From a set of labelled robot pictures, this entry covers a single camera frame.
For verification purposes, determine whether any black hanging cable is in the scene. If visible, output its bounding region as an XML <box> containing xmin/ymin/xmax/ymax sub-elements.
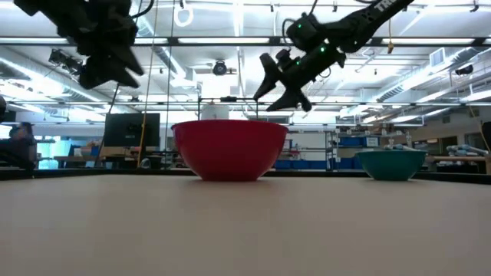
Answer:
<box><xmin>163</xmin><ymin>0</ymin><xmax>176</xmax><ymax>169</ymax></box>

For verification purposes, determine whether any person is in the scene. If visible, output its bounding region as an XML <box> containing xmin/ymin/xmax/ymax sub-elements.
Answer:
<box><xmin>0</xmin><ymin>121</ymin><xmax>38</xmax><ymax>170</ymax></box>

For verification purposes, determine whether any black overhead camera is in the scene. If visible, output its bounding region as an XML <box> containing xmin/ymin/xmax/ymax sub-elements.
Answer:
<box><xmin>212</xmin><ymin>59</ymin><xmax>229</xmax><ymax>77</ymax></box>

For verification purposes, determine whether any white cylindrical container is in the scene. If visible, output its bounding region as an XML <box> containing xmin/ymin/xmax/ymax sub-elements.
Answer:
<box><xmin>200</xmin><ymin>103</ymin><xmax>231</xmax><ymax>121</ymax></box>

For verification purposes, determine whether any blue storage bin row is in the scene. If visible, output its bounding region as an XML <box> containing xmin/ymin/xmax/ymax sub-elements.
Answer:
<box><xmin>274</xmin><ymin>159</ymin><xmax>328</xmax><ymax>171</ymax></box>

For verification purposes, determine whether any metal storage rack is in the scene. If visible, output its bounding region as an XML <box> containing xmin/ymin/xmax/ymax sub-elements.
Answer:
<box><xmin>325</xmin><ymin>130</ymin><xmax>385</xmax><ymax>172</ymax></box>

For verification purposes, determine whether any black table edge rail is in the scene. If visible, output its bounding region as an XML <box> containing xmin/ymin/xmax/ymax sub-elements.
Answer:
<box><xmin>0</xmin><ymin>166</ymin><xmax>491</xmax><ymax>186</ymax></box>

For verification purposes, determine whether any black computer monitor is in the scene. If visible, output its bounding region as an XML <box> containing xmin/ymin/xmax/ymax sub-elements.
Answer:
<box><xmin>104</xmin><ymin>112</ymin><xmax>161</xmax><ymax>148</ymax></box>

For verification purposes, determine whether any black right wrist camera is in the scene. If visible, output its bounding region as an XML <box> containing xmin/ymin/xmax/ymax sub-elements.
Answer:
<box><xmin>275</xmin><ymin>48</ymin><xmax>295</xmax><ymax>71</ymax></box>

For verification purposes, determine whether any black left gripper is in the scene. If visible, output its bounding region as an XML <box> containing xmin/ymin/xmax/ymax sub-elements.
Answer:
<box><xmin>75</xmin><ymin>22</ymin><xmax>145</xmax><ymax>90</ymax></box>

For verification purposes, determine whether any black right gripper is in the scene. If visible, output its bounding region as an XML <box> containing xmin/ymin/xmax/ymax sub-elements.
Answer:
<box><xmin>252</xmin><ymin>41</ymin><xmax>347</xmax><ymax>113</ymax></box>

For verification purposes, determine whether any small teal bowl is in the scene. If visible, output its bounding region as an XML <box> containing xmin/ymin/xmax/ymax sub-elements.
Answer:
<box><xmin>354</xmin><ymin>149</ymin><xmax>428</xmax><ymax>182</ymax></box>

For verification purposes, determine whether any large red bowl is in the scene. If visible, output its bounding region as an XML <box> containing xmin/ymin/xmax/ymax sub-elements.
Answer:
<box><xmin>170</xmin><ymin>119</ymin><xmax>290</xmax><ymax>182</ymax></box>

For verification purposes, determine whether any yellow hanging cable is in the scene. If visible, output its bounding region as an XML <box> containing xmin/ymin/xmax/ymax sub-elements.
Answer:
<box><xmin>137</xmin><ymin>0</ymin><xmax>160</xmax><ymax>169</ymax></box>

